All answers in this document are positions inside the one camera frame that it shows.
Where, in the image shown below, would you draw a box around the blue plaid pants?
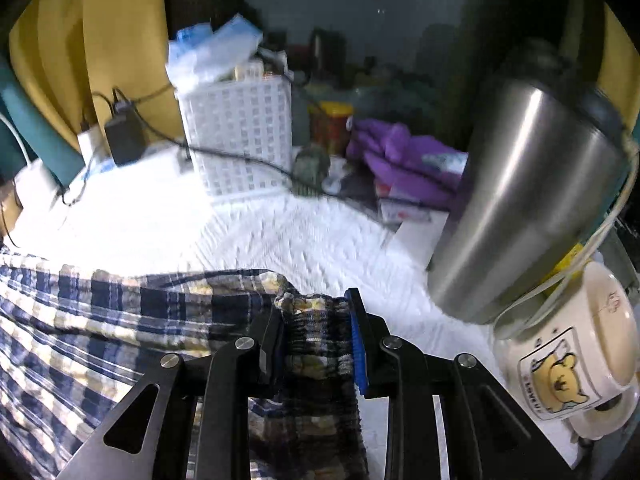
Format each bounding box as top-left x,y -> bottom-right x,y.
1,249 -> 369,479

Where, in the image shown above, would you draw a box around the cream bear mug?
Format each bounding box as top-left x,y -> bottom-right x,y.
494,261 -> 639,440

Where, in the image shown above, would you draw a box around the purple cloth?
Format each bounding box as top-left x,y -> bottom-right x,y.
346,118 -> 469,210

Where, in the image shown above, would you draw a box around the white desk lamp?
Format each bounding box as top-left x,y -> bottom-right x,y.
1,115 -> 58,210

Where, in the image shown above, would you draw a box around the white power strip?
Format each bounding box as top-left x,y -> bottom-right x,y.
78,126 -> 193,179

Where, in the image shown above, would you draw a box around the steel travel tumbler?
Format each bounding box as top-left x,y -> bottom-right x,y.
427,44 -> 627,324

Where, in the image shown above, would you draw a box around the black power adapter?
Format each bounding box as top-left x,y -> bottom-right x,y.
104,102 -> 145,167

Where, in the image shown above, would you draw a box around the teal curtain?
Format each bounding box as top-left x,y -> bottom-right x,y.
1,56 -> 85,188

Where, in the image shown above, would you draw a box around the white lattice basket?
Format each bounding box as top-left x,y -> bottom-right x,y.
175,52 -> 292,202

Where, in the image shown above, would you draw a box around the orange box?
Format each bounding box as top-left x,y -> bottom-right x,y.
309,101 -> 354,155

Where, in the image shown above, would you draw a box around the blue face masks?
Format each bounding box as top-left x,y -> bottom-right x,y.
165,14 -> 262,92

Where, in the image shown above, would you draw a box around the yellow curtain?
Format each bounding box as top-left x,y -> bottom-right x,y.
9,0 -> 183,151

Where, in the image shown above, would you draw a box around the black power cable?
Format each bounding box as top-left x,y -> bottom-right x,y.
92,86 -> 402,231

